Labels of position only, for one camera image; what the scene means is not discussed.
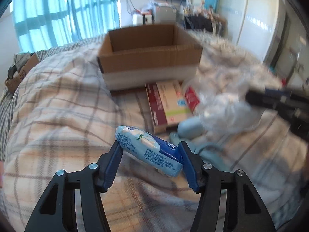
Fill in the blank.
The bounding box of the light blue folding hanger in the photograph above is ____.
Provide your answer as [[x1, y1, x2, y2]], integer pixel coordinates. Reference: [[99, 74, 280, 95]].
[[169, 132, 230, 172]]

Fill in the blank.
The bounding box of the blue white tissue pack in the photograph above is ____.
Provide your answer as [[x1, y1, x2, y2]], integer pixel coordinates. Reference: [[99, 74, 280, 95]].
[[115, 126, 183, 177]]

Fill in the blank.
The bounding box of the clear plastic bottle red label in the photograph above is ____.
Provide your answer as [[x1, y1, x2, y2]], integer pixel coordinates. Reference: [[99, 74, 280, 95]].
[[182, 77, 217, 115]]

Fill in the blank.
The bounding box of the white sliding wardrobe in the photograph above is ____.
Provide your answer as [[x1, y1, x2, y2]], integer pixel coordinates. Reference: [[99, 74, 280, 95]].
[[217, 0, 286, 64]]

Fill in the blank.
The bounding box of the amoxicillin medicine box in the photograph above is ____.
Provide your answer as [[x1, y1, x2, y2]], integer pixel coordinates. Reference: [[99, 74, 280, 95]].
[[145, 80, 192, 134]]

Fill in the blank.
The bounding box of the beige plaid blanket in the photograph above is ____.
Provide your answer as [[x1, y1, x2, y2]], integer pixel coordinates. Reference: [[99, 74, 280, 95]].
[[1, 38, 307, 231]]

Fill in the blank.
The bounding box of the chair with black jacket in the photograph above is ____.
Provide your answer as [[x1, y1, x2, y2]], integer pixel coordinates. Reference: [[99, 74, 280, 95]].
[[184, 15, 214, 32]]

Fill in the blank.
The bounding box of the silver mini fridge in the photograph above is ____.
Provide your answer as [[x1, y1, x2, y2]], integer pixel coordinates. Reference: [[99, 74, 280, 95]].
[[154, 5, 177, 24]]

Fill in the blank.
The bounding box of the open brown cardboard box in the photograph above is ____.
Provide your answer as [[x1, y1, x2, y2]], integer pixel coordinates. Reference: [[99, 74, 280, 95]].
[[97, 24, 203, 91]]

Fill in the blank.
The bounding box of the white suitcase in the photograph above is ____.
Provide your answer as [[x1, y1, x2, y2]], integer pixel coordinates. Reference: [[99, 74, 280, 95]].
[[132, 13, 153, 26]]

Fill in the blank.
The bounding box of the small cardboard box with clutter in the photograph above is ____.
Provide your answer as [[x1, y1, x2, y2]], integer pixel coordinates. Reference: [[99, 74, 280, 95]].
[[5, 52, 40, 94]]

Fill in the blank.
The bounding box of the green checked bed sheet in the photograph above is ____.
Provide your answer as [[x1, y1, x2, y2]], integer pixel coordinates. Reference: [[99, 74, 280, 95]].
[[1, 34, 105, 161]]

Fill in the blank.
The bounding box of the large blue window curtain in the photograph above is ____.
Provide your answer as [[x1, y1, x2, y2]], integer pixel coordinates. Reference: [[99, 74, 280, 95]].
[[13, 0, 119, 52]]

